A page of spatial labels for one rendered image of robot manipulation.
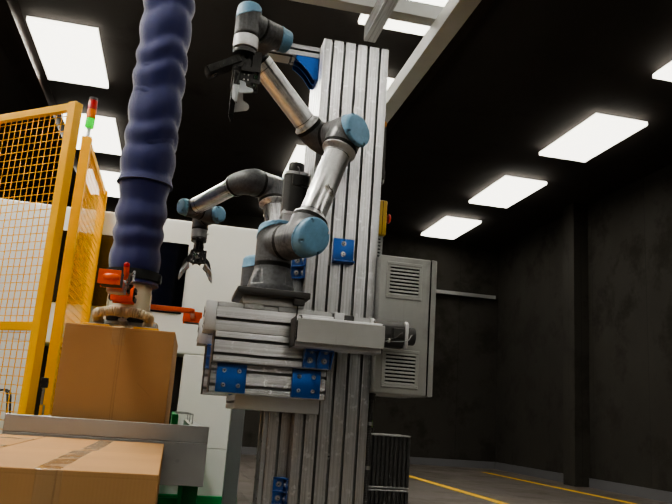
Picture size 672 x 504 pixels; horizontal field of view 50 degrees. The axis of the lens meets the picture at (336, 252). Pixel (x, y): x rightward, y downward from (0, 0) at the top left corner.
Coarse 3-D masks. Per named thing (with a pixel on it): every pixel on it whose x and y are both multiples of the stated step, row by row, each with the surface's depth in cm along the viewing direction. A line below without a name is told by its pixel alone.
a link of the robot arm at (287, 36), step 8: (272, 24) 219; (272, 32) 219; (280, 32) 221; (288, 32) 224; (264, 40) 220; (272, 40) 221; (280, 40) 222; (288, 40) 223; (264, 48) 225; (272, 48) 224; (280, 48) 224; (288, 48) 225
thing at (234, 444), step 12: (240, 420) 320; (228, 432) 322; (240, 432) 319; (228, 444) 317; (240, 444) 318; (228, 456) 316; (240, 456) 317; (228, 468) 315; (228, 480) 314; (228, 492) 313
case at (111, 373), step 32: (64, 352) 264; (96, 352) 266; (128, 352) 268; (160, 352) 270; (64, 384) 262; (96, 384) 264; (128, 384) 266; (160, 384) 268; (64, 416) 259; (96, 416) 261; (128, 416) 264; (160, 416) 266
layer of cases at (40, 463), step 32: (0, 448) 176; (32, 448) 184; (64, 448) 192; (96, 448) 201; (128, 448) 212; (160, 448) 223; (0, 480) 132; (32, 480) 133; (64, 480) 134; (96, 480) 136; (128, 480) 137
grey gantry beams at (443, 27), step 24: (312, 0) 453; (336, 0) 451; (360, 0) 455; (408, 0) 463; (456, 0) 427; (480, 0) 420; (432, 24) 469; (456, 24) 447; (432, 48) 477; (408, 72) 513
